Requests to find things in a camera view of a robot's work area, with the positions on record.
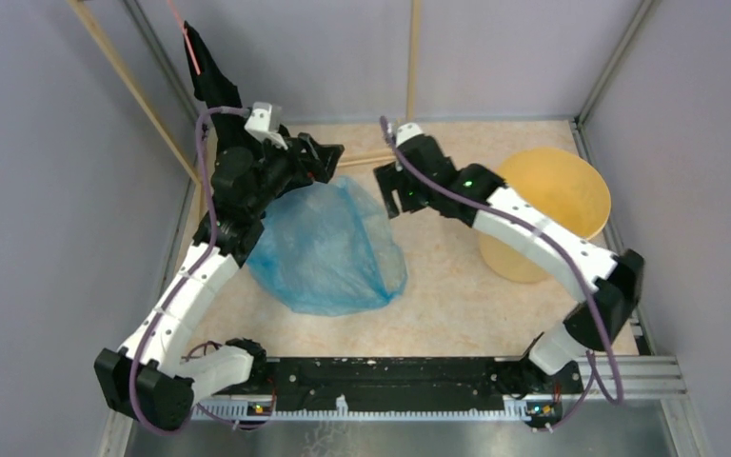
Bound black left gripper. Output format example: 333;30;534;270
247;130;343;215

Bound blue plastic trash bag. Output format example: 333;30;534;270
247;176;408;317

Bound yellow plastic trash bin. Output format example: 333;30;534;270
478;147;612;284

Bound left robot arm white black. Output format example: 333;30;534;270
94;132;345;435

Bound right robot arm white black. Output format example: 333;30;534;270
374;127;645;392

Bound black cloth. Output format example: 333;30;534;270
184;22;259;168

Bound pink clothes hanger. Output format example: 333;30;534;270
167;0;202;76

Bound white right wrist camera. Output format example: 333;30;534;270
387;122;425;147

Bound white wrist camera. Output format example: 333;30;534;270
245;102;287;149
387;122;425;147

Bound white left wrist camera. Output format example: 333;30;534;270
245;102;287;149

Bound wooden drying rack frame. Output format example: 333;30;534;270
69;1;421;187

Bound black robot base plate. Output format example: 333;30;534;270
224;357;583;413

